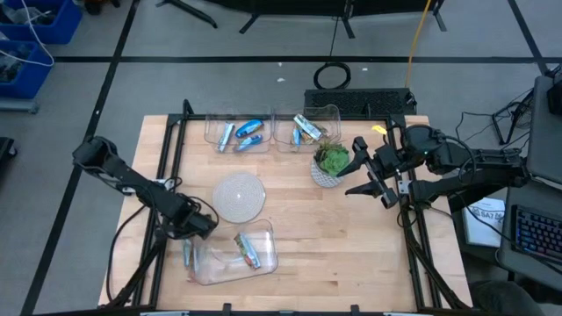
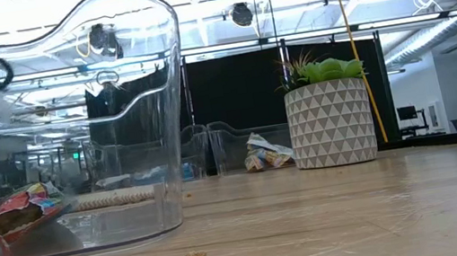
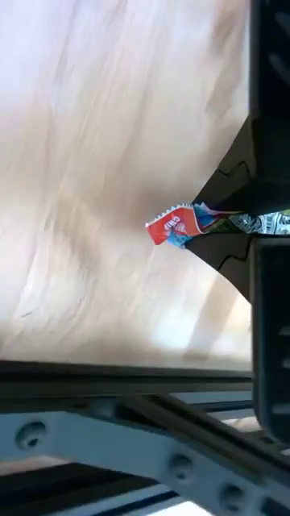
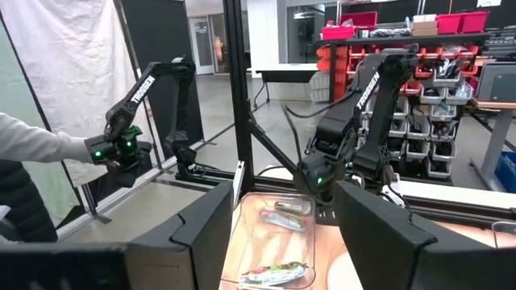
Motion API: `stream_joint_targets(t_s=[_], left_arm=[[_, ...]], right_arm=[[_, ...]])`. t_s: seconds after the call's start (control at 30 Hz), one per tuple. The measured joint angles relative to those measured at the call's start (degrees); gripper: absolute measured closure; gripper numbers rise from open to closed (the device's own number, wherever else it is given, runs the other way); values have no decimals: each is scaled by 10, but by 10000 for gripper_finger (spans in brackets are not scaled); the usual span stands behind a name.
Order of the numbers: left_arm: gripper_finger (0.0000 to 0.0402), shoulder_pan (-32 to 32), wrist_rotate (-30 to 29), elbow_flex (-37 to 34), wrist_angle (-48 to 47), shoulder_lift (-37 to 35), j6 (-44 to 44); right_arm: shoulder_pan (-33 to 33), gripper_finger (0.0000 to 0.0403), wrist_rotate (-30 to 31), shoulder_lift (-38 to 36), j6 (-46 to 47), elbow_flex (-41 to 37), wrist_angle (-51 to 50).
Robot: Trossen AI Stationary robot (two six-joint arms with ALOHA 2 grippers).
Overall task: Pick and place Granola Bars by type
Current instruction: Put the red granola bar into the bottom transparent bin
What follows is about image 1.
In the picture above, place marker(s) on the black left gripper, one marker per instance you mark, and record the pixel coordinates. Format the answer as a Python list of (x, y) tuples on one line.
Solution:
[(182, 230)]

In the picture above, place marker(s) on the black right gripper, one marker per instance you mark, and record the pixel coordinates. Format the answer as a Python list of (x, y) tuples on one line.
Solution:
[(388, 180)]

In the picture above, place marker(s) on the large clear plastic bin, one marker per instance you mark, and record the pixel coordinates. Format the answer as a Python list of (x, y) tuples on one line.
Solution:
[(228, 272)]

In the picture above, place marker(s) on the tan granola bar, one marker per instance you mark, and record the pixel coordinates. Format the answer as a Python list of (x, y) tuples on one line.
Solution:
[(309, 140)]

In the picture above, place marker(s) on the grey-green granola bar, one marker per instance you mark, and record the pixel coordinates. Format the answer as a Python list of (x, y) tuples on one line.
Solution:
[(307, 126)]

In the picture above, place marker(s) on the blue granola bar purple end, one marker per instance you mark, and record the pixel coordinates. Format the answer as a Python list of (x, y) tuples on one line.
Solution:
[(249, 128)]

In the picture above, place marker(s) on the silver granola bar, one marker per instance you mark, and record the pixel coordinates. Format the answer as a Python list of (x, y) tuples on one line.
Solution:
[(226, 137)]

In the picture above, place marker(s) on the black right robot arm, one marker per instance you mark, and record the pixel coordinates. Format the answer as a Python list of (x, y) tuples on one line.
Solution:
[(483, 162)]

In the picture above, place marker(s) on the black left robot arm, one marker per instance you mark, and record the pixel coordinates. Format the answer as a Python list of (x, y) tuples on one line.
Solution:
[(131, 180)]

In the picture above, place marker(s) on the green red wrapped granola bar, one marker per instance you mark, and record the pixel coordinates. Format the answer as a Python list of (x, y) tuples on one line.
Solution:
[(247, 251)]

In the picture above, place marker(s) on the succulent in triangle-patterned pot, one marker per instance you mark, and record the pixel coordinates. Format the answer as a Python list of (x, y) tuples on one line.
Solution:
[(331, 160)]

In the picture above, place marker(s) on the small yellow tag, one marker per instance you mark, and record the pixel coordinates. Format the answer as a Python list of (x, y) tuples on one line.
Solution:
[(379, 129)]

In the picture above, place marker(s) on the clear plastic sorting bin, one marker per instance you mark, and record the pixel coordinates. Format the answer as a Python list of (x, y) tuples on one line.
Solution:
[(213, 127), (329, 123)]

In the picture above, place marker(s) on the black table clamp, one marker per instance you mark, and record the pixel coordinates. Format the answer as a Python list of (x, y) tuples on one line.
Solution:
[(355, 310), (227, 310)]

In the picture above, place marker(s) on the black perforated metal case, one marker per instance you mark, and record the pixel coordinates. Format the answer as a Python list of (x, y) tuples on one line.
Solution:
[(360, 102)]

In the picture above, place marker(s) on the round woven white coaster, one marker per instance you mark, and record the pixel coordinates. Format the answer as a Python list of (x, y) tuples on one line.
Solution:
[(239, 197)]

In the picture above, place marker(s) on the white printed booklet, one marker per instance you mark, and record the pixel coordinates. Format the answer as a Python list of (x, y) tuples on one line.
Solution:
[(483, 228)]

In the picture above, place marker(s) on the black partition screen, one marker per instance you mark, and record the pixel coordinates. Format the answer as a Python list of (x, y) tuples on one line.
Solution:
[(307, 6)]

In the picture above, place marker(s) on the backlit black keyboard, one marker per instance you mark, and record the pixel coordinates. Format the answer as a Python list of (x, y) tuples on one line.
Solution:
[(538, 232)]

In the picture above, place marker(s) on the grey side desk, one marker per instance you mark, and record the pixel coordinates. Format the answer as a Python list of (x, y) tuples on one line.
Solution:
[(544, 145)]

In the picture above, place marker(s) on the person's leg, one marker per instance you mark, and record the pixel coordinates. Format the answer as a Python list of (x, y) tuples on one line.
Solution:
[(505, 303)]

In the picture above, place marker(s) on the black box device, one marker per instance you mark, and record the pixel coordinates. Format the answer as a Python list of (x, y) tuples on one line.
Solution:
[(555, 96)]

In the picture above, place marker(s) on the black equipment base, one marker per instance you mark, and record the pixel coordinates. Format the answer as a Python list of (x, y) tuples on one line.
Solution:
[(8, 153)]

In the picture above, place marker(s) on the blue plastic storage bin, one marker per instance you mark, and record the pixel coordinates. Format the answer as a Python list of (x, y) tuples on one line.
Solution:
[(66, 26), (35, 74)]

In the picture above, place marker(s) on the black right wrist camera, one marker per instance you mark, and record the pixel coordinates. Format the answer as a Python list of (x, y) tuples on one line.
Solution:
[(386, 157)]

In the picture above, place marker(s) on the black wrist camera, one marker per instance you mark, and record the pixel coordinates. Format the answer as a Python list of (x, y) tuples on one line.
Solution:
[(204, 223), (386, 157)]

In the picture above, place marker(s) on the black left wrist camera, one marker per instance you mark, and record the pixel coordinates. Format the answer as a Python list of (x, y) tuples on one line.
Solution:
[(204, 223)]

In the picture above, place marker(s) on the small metal bracket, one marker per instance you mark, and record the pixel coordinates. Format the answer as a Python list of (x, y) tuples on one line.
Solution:
[(405, 187)]

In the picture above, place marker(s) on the black aluminium table frame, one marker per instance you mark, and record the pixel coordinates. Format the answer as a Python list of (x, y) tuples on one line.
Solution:
[(193, 117)]

